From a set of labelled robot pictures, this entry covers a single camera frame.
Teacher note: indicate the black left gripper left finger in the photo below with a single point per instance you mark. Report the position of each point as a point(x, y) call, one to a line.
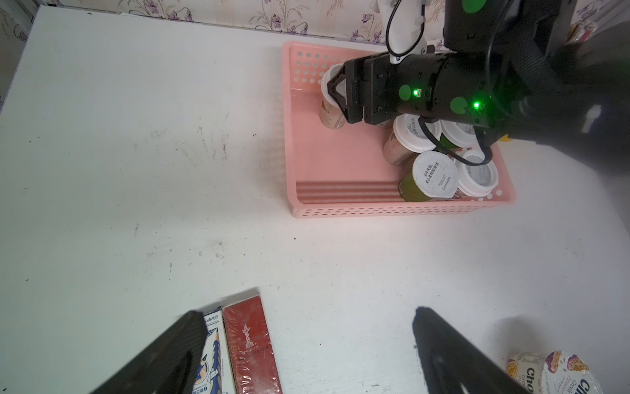
point(169, 364)

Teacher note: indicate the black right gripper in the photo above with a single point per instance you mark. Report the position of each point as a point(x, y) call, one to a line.
point(374, 90)

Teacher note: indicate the wide Chobani yogurt cup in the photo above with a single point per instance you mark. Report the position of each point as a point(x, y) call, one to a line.
point(558, 372)

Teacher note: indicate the red pencil box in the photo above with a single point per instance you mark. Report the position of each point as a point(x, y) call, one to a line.
point(253, 363)

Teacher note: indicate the yogurt bottle row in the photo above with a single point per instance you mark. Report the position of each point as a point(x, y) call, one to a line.
point(406, 139)
point(457, 135)
point(476, 181)
point(330, 114)
point(433, 176)

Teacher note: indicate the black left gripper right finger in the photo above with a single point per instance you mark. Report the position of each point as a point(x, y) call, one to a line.
point(451, 364)

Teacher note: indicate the yogurt bottle front row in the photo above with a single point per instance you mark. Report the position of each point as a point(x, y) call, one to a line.
point(406, 139)
point(433, 176)
point(330, 114)

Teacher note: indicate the yogurt bottle back row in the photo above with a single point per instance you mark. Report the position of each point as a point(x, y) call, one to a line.
point(457, 135)
point(476, 181)

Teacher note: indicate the pink plastic basket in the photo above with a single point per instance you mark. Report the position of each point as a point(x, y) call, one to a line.
point(342, 172)

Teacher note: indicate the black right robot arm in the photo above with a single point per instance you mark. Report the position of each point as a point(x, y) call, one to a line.
point(508, 70)

